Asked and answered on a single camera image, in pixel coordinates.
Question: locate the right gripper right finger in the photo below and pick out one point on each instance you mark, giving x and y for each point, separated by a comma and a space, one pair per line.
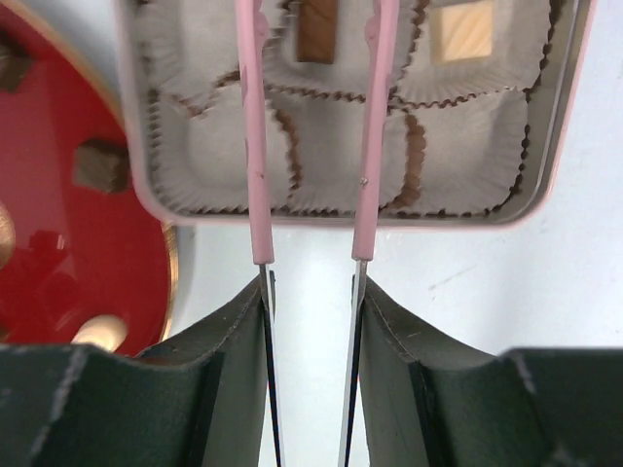
431, 400

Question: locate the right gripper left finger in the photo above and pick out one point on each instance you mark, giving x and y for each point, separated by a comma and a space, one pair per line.
196, 399

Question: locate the red round plate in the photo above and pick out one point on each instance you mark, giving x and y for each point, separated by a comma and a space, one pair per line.
70, 253

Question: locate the metal tin box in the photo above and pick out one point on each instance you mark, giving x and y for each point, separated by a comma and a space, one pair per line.
469, 143

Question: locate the white chocolate cube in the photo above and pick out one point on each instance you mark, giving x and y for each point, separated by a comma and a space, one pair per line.
462, 31

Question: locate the pink cat paw tongs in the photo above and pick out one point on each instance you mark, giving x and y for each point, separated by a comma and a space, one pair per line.
348, 177

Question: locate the brown rectangular chocolate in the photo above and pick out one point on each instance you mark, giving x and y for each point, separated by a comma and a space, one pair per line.
317, 29

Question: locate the white oval chocolate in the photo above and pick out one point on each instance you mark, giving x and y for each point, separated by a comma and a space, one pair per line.
107, 332

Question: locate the dark chocolate piece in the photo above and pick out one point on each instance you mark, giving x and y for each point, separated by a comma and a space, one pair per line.
101, 165

